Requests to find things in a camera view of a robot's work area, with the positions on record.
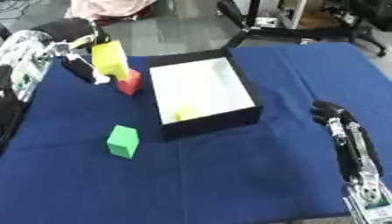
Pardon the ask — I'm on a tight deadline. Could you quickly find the pink cloth bundle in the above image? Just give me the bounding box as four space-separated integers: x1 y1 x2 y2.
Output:
62 0 159 22

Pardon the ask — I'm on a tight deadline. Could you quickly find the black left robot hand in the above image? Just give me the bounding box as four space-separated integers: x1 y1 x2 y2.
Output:
31 17 112 86

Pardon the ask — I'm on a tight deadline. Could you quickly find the small yellow block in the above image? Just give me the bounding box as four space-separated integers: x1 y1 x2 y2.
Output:
171 105 204 123

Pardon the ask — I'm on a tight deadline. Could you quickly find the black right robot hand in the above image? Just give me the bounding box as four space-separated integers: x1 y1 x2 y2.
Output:
307 100 386 183

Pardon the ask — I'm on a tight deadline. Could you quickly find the green block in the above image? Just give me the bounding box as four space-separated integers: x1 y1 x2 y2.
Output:
105 124 141 160

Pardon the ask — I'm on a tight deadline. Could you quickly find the black box white inside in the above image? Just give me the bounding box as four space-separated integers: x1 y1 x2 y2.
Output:
145 48 265 142

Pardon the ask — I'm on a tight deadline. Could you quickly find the red block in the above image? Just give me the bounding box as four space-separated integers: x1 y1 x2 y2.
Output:
115 69 144 96

